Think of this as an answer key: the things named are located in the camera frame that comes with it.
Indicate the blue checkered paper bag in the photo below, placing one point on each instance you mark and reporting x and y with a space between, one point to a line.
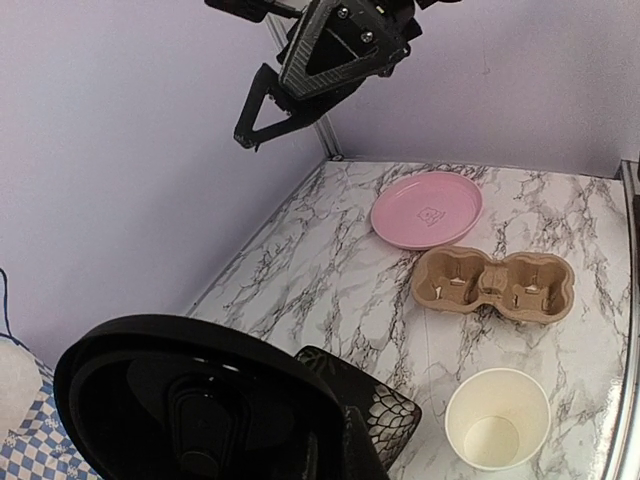
34 443

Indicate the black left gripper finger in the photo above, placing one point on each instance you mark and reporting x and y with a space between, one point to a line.
360 459

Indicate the brown cardboard cup carrier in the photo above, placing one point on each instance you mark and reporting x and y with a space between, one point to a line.
522 287

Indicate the white paper coffee cup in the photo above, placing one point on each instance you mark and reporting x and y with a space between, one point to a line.
497 419

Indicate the pink round plate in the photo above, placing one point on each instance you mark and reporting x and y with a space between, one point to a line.
427 210

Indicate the aluminium frame post left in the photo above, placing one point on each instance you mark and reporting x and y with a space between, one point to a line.
297 34

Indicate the black floral square plate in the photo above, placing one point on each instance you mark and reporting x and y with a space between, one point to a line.
390 417

